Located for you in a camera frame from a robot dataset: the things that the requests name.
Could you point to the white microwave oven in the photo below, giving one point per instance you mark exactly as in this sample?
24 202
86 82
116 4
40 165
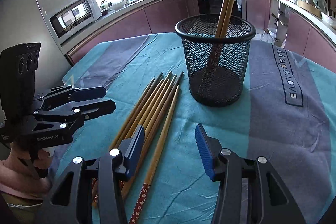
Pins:
72 18

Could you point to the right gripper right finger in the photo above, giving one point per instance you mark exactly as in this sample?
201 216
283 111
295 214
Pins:
269 200

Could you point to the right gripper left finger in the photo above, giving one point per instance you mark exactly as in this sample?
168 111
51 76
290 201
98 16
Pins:
69 200

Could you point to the wooden chopstick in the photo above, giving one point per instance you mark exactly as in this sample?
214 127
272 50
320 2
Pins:
135 111
155 109
134 126

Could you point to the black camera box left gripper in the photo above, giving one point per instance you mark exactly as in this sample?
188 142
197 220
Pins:
18 66

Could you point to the teal grey tablecloth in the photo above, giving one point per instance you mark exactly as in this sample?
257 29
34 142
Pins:
285 113

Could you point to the chopstick with floral end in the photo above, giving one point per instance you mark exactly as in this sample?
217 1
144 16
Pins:
154 161

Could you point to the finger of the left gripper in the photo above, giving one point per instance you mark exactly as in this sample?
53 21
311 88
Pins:
97 108
90 94

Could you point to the left hand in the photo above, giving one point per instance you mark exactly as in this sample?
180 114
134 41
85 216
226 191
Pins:
16 178

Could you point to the oil bottle on floor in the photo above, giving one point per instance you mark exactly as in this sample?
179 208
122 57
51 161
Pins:
266 37

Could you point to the black mesh utensil cup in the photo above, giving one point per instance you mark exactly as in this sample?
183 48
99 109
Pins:
198 36

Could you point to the chopstick in cup right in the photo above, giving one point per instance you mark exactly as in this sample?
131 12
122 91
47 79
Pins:
224 32

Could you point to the black built-in oven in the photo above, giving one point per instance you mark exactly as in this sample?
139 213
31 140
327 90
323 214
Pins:
214 7

